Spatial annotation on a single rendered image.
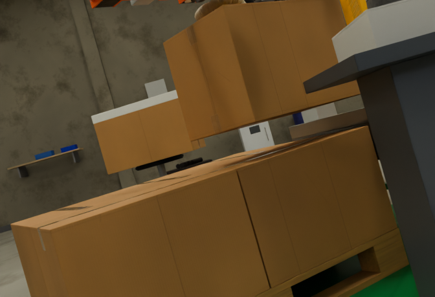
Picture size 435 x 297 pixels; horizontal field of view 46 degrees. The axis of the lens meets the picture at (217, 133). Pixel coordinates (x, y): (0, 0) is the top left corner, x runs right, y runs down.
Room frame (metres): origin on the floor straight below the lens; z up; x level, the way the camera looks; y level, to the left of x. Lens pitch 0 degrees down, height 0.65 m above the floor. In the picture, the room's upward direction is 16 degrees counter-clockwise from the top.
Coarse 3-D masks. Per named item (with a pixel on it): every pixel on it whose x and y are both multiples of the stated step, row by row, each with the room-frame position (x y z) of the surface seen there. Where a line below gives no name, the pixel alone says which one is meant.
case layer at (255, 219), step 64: (128, 192) 2.06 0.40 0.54; (192, 192) 1.58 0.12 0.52; (256, 192) 1.68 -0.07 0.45; (320, 192) 1.80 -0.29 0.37; (384, 192) 1.94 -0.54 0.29; (64, 256) 1.38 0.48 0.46; (128, 256) 1.46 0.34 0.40; (192, 256) 1.55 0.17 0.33; (256, 256) 1.65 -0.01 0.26; (320, 256) 1.76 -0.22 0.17
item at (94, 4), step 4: (96, 0) 1.66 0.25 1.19; (100, 0) 1.64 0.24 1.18; (104, 0) 1.65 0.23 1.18; (108, 0) 1.66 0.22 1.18; (112, 0) 1.67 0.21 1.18; (116, 0) 1.68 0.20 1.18; (120, 0) 1.69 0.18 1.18; (92, 4) 1.69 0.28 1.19; (96, 4) 1.66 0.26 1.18; (100, 4) 1.67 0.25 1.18; (104, 4) 1.68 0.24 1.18; (108, 4) 1.69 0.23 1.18; (112, 4) 1.71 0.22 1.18; (116, 4) 1.72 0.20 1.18
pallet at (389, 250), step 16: (384, 240) 1.90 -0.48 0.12; (400, 240) 1.94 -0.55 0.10; (368, 256) 1.91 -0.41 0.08; (384, 256) 1.89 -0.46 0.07; (400, 256) 1.93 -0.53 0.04; (304, 272) 1.72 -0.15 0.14; (368, 272) 1.92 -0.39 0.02; (384, 272) 1.88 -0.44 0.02; (272, 288) 1.66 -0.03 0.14; (288, 288) 1.69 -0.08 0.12; (336, 288) 1.85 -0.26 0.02; (352, 288) 1.81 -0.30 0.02
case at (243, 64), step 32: (288, 0) 1.88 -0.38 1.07; (320, 0) 1.99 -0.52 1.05; (192, 32) 1.85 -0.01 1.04; (224, 32) 1.71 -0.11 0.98; (256, 32) 1.76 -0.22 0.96; (288, 32) 1.85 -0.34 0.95; (320, 32) 1.95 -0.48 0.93; (192, 64) 1.89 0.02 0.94; (224, 64) 1.75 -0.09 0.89; (256, 64) 1.74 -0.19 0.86; (288, 64) 1.82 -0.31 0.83; (320, 64) 1.92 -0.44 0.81; (192, 96) 1.93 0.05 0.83; (224, 96) 1.79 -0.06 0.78; (256, 96) 1.71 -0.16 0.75; (288, 96) 1.80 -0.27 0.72; (320, 96) 1.89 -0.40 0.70; (352, 96) 2.09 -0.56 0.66; (192, 128) 1.98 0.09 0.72; (224, 128) 1.82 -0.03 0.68
